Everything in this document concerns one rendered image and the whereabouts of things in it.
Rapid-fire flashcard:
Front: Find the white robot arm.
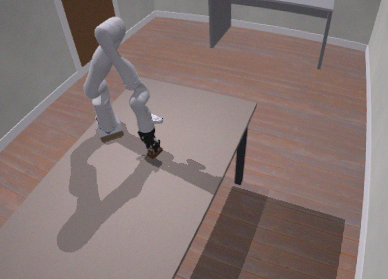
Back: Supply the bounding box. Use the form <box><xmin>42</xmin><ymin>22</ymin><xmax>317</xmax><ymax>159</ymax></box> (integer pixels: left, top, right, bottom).
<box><xmin>84</xmin><ymin>17</ymin><xmax>163</xmax><ymax>133</ymax></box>

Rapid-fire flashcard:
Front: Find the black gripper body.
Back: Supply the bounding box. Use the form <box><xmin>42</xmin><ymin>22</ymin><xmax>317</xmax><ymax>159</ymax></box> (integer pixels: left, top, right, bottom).
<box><xmin>139</xmin><ymin>127</ymin><xmax>156</xmax><ymax>143</ymax></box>

